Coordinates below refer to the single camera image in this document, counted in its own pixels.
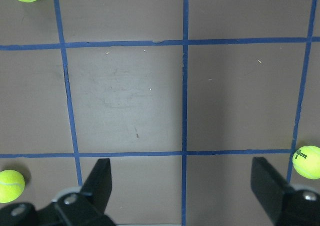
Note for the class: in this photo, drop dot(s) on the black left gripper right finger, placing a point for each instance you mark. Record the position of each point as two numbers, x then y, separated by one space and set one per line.
284 203

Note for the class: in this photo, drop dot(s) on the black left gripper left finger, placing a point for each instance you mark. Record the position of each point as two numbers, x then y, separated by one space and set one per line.
85 205

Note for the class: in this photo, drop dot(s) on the tennis ball near left base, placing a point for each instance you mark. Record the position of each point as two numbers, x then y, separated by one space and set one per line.
306 161

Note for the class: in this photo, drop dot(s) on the tennis ball under left gripper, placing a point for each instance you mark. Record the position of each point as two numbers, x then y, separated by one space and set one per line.
12 185

